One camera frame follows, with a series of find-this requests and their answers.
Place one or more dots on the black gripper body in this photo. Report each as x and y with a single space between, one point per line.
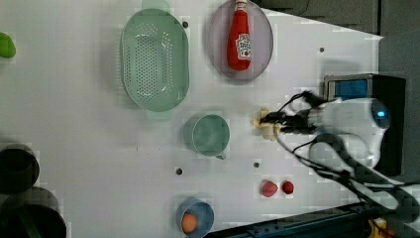
281 122

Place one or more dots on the yellow plush peeled banana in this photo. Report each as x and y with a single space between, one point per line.
269 130

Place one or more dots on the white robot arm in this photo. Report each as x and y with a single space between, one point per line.
359 123

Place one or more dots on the green mug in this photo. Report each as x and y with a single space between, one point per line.
207 134

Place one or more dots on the small red plush berry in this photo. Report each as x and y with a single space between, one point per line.
287 187

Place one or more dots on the pink plush strawberry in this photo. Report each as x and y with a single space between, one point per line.
268 188

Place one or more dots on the silver toaster oven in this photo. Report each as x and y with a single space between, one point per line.
391 92

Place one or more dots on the grey round plate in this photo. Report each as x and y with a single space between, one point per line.
261 39

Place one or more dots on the red plush ketchup bottle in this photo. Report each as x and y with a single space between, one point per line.
239 47

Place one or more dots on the yellow red object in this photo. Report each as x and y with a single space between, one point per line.
379 229

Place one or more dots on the blue bowl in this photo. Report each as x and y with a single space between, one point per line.
202 210

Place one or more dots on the brown egg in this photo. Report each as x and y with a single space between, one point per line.
189 223

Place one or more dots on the green perforated colander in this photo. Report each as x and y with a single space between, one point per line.
154 54

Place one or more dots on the black round bin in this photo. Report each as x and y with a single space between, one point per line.
33 213

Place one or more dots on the black round container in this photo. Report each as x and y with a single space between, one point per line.
19 169

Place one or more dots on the green plush fruit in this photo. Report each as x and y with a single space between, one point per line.
7 46

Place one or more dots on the blue metal table frame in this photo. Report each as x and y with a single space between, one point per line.
347 221

